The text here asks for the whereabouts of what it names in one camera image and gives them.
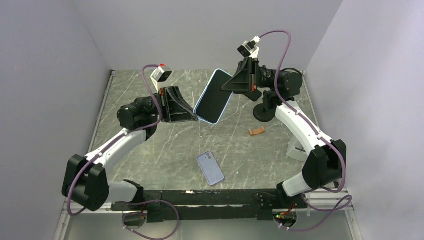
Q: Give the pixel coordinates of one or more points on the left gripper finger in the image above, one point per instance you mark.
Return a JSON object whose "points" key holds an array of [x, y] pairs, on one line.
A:
{"points": [[183, 116], [175, 102]]}

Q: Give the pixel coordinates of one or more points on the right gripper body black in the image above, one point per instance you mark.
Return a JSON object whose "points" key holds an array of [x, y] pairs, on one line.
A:
{"points": [[260, 78]]}

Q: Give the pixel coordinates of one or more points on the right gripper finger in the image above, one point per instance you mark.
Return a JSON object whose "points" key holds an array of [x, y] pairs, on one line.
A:
{"points": [[243, 70], [237, 86]]}

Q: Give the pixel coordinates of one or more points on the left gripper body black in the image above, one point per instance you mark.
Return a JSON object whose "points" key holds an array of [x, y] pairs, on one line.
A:
{"points": [[168, 106]]}

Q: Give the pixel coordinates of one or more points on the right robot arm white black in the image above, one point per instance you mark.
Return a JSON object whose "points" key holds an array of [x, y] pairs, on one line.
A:
{"points": [[326, 158]]}

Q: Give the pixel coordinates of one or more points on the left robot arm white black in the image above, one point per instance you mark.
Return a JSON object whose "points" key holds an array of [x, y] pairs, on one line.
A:
{"points": [[86, 177]]}

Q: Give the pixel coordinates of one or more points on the black phone on table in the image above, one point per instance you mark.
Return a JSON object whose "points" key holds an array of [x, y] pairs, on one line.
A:
{"points": [[254, 95]]}

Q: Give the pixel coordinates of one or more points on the white phone stand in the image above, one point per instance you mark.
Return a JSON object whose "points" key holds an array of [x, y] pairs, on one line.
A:
{"points": [[296, 151]]}

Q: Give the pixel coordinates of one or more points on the wooden microphone on black stand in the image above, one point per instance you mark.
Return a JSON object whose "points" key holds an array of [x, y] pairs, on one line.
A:
{"points": [[265, 111]]}

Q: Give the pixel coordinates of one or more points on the small brown wooden block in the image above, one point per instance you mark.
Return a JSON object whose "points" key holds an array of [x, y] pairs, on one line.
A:
{"points": [[257, 131]]}

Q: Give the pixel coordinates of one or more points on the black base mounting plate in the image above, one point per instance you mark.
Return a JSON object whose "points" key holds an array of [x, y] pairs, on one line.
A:
{"points": [[170, 205]]}

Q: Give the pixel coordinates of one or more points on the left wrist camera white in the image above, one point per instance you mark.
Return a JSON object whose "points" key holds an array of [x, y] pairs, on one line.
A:
{"points": [[160, 75]]}

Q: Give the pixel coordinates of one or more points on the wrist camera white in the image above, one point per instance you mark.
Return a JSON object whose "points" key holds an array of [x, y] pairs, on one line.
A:
{"points": [[160, 75], [250, 48]]}

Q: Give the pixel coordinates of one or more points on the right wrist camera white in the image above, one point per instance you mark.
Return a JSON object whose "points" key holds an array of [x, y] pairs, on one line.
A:
{"points": [[250, 48]]}

